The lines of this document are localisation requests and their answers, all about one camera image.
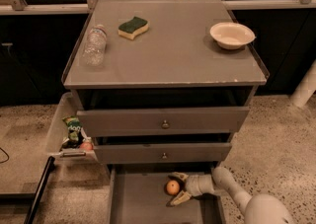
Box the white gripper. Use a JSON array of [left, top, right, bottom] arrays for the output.
[[169, 172, 215, 206]]

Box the orange fruit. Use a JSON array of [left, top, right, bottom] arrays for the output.
[[166, 180, 180, 195]]

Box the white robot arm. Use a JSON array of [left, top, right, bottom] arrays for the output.
[[195, 66, 316, 224]]

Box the grey bottom drawer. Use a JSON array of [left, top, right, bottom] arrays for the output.
[[108, 163, 226, 224]]

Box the grey drawer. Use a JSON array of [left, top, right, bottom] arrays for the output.
[[77, 107, 249, 137], [94, 143, 232, 164], [108, 163, 226, 224]]

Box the grey top drawer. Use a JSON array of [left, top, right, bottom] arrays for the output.
[[77, 107, 249, 137]]

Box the grey middle drawer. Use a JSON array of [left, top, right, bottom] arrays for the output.
[[94, 143, 232, 164]]

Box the grey drawer cabinet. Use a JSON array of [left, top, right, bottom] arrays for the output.
[[61, 0, 270, 170]]

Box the small red fruit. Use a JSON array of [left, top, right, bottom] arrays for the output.
[[80, 142, 94, 151]]

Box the green snack bag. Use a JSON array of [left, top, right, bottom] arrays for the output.
[[63, 116, 82, 143]]

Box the clear plastic side bin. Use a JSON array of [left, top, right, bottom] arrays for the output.
[[45, 93, 96, 163]]

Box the white paper bowl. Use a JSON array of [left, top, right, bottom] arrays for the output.
[[209, 22, 256, 50]]

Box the black floor bar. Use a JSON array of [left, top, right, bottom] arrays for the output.
[[24, 156, 55, 224]]

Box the clear plastic water bottle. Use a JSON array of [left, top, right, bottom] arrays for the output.
[[82, 25, 107, 66]]

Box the green yellow sponge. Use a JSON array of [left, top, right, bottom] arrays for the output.
[[118, 17, 149, 40]]

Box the black cable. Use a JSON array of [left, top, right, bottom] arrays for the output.
[[0, 147, 10, 165]]

